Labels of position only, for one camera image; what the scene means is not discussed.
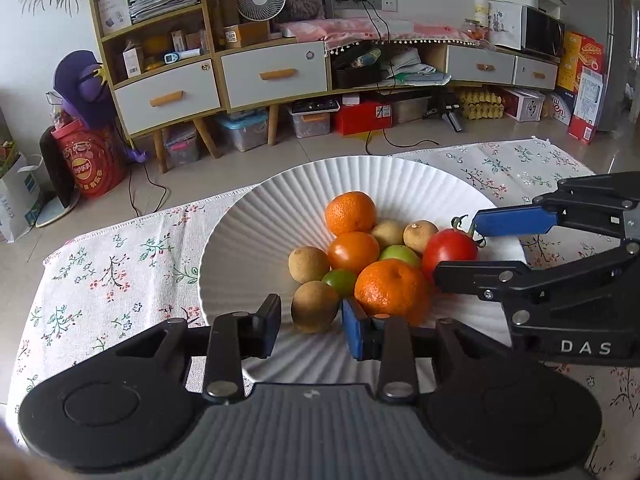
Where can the microwave oven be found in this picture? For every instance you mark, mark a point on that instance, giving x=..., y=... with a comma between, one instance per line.
x=542, y=32

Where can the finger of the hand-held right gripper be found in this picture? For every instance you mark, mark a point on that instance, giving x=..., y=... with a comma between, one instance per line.
x=465, y=277
x=515, y=221

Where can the floral tablecloth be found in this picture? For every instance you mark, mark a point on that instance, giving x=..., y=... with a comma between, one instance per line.
x=100, y=285

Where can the black panel with white base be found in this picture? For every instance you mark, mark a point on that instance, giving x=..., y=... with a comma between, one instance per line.
x=55, y=165

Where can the white paper bag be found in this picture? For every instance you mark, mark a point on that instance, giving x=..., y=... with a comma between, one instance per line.
x=20, y=195

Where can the white patterned box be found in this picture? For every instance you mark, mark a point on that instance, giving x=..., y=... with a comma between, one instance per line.
x=525, y=105

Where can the white blue thermometer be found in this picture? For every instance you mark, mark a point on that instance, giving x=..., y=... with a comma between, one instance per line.
x=172, y=57

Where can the wooden shelf cabinet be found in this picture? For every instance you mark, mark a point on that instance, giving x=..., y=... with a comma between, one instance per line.
x=160, y=150

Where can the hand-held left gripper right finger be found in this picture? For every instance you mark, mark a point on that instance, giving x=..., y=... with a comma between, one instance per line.
x=352, y=330

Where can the white ribbed plate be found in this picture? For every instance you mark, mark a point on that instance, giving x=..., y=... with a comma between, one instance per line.
x=260, y=220

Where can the stack of papers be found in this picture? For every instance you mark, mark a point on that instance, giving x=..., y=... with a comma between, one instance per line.
x=165, y=0

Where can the purple plush toy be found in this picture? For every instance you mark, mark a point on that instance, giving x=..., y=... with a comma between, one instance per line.
x=80, y=80

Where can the red and white carton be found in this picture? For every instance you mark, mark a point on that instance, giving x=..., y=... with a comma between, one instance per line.
x=587, y=105

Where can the red snack bucket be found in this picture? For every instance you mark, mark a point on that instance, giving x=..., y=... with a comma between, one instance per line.
x=87, y=165

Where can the orange tomato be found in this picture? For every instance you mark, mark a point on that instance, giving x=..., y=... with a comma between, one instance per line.
x=353, y=251

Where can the pink cloth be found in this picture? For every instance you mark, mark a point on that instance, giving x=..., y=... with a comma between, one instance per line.
x=350, y=27

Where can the longan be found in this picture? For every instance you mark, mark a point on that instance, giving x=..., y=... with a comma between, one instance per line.
x=387, y=232
x=420, y=235
x=308, y=264
x=315, y=306

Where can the silver refrigerator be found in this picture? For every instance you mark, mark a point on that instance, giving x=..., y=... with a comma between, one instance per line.
x=620, y=60

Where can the green bottle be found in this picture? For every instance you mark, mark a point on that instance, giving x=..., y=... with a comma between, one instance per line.
x=370, y=56

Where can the clear storage box black top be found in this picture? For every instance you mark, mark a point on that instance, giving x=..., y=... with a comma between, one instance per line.
x=310, y=120

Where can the cardboard box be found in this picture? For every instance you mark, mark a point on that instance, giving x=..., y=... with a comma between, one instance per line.
x=247, y=35

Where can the clear storage box blue lid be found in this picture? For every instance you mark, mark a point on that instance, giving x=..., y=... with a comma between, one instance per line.
x=245, y=135

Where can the orange carton box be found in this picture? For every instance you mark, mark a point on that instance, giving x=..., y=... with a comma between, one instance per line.
x=575, y=60

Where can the egg trays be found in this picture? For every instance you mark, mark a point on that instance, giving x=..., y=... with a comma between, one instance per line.
x=480, y=105

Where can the wall socket strip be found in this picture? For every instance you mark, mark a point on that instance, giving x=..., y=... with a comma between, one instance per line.
x=357, y=0

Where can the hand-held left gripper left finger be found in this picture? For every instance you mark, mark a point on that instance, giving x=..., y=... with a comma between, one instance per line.
x=272, y=330

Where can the white barcode box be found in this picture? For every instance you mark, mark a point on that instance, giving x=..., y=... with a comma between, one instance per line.
x=134, y=62

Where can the red box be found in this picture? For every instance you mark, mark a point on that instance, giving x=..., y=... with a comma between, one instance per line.
x=360, y=120

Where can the light green tomato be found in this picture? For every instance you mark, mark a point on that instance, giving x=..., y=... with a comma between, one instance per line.
x=399, y=256

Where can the red tomato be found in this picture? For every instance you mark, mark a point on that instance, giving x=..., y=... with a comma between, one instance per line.
x=447, y=252

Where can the grey low cabinet drawer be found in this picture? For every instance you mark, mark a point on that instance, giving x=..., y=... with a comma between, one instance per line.
x=465, y=62
x=547, y=72

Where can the tangerine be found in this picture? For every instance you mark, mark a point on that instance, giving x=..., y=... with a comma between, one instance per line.
x=390, y=287
x=350, y=212

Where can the stack of folded cloths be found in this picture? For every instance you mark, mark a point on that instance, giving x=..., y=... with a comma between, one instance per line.
x=415, y=67

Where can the small clear storage box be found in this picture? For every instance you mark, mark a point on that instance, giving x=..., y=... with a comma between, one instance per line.
x=182, y=147

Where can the low wooden cabinet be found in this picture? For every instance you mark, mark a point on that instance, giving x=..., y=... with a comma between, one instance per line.
x=437, y=57

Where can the dark green tomato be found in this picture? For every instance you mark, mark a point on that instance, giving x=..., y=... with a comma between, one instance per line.
x=340, y=281

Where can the black tripod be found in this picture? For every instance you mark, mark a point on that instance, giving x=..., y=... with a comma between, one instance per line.
x=445, y=107

